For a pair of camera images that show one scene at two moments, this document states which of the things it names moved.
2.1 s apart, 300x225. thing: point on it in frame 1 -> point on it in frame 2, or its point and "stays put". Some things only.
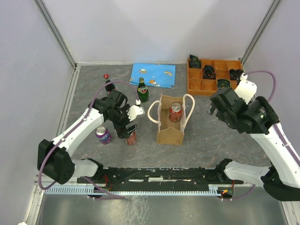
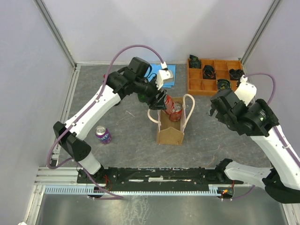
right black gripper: [221, 116] stays put
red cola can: [131, 140] -> [169, 104]
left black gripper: [122, 131] -> [151, 100]
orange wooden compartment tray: [198, 86] stays put
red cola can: [175, 112] stays put
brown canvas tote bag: [169, 132] stays put
